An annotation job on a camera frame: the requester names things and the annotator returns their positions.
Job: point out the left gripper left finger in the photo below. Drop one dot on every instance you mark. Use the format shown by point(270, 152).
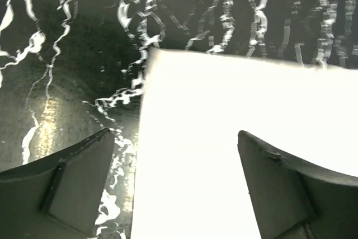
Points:
point(57, 196)

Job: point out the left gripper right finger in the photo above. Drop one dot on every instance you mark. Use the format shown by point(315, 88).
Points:
point(294, 198)

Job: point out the white cloth napkin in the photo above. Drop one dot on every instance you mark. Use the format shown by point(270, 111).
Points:
point(189, 179)

